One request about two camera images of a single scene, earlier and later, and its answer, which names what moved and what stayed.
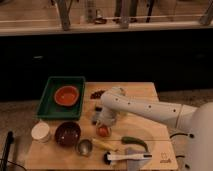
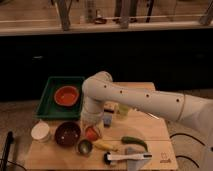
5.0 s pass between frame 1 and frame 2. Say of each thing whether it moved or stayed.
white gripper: moved
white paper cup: stayed
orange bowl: stayed
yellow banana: stayed
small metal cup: stayed
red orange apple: moved
